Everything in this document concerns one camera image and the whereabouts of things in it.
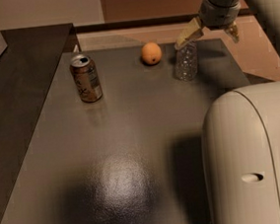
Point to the clear plastic water bottle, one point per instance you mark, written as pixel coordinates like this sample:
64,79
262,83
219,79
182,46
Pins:
186,62

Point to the opened aluminium soda can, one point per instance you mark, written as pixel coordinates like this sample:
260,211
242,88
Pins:
85,75

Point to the orange fruit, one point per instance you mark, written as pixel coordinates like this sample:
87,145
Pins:
151,53

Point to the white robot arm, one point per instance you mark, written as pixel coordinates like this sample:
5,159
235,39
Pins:
241,131

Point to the dark side table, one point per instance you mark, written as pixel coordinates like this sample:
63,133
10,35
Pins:
27,67

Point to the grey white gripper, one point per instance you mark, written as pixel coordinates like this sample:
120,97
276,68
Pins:
219,16

